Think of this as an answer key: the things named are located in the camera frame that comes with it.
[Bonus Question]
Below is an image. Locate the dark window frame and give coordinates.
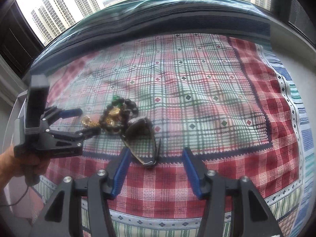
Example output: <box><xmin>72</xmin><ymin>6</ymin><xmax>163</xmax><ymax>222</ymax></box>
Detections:
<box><xmin>0</xmin><ymin>1</ymin><xmax>46</xmax><ymax>77</ymax></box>
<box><xmin>270</xmin><ymin>0</ymin><xmax>316</xmax><ymax>51</ymax></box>

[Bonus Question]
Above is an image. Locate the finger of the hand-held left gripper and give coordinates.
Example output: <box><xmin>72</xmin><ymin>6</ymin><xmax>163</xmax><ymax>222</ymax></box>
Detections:
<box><xmin>47</xmin><ymin>127</ymin><xmax>102</xmax><ymax>149</ymax></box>
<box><xmin>41</xmin><ymin>106</ymin><xmax>83</xmax><ymax>129</ymax></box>

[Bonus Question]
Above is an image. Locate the person's left hand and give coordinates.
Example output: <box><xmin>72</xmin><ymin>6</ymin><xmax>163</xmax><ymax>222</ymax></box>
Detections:
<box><xmin>0</xmin><ymin>145</ymin><xmax>50</xmax><ymax>196</ymax></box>

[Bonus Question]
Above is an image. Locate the dark bead bracelet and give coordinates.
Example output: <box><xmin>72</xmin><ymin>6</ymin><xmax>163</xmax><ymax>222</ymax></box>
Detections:
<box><xmin>99</xmin><ymin>94</ymin><xmax>141</xmax><ymax>129</ymax></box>

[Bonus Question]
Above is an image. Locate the thin black cable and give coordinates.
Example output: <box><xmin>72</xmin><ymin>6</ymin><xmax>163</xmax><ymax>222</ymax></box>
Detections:
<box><xmin>0</xmin><ymin>178</ymin><xmax>34</xmax><ymax>208</ymax></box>

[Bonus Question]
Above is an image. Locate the plaid patchwork blanket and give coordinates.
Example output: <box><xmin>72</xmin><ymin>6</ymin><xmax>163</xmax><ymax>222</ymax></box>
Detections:
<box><xmin>11</xmin><ymin>33</ymin><xmax>316</xmax><ymax>237</ymax></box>

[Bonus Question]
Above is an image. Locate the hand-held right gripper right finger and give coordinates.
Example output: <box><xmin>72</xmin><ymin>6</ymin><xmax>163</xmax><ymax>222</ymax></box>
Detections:
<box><xmin>183</xmin><ymin>148</ymin><xmax>284</xmax><ymax>237</ymax></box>

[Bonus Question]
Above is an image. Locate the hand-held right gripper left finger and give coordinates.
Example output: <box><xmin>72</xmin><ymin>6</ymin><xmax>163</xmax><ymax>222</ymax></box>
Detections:
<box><xmin>30</xmin><ymin>148</ymin><xmax>131</xmax><ymax>237</ymax></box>

